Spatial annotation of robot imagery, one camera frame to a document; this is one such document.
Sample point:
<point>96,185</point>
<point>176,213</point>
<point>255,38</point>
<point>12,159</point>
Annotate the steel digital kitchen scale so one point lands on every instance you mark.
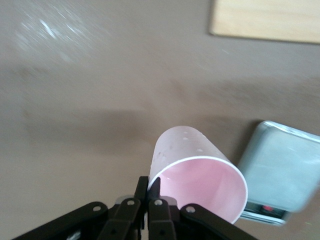
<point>275,170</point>

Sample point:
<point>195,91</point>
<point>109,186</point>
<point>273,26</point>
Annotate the pink plastic cup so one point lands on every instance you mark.
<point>200,187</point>

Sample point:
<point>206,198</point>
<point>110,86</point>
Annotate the wooden cutting board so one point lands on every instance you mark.
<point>262,20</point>

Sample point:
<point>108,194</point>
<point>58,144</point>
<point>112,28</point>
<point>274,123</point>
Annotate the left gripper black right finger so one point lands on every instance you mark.
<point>162,222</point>

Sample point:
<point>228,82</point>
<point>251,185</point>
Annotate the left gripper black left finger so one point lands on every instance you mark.
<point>120,220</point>

